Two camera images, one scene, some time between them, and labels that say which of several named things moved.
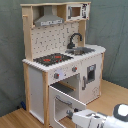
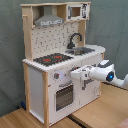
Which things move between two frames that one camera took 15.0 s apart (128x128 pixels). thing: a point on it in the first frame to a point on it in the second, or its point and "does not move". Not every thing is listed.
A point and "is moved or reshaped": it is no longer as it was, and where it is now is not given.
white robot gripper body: x=87 y=118 to x=83 y=73
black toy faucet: x=71 y=45 does not move
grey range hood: x=48 y=18 does not move
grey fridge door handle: x=84 y=83 does not move
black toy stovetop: x=53 y=59 does not move
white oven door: x=59 y=104 is moved or reshaped
